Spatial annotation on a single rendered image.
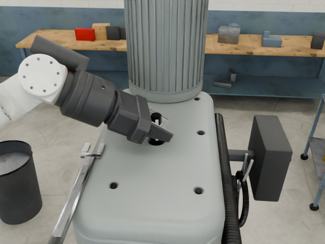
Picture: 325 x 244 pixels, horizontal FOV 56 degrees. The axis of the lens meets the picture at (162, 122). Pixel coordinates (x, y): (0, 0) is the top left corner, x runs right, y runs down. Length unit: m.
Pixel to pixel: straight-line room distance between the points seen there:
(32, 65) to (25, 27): 5.04
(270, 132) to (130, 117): 0.56
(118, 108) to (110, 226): 0.20
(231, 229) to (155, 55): 0.40
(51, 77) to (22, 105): 0.11
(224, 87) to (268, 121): 3.60
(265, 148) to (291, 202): 2.40
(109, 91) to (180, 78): 0.25
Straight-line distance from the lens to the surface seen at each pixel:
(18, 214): 3.06
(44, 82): 0.50
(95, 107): 0.53
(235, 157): 1.03
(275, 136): 0.98
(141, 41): 0.71
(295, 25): 5.11
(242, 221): 1.09
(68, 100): 0.53
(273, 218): 3.10
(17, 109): 0.59
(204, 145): 0.62
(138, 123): 0.54
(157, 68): 0.72
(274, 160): 0.95
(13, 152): 3.12
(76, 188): 0.53
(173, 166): 0.57
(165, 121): 0.63
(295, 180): 3.55
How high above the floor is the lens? 2.26
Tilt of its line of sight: 33 degrees down
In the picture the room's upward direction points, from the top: straight up
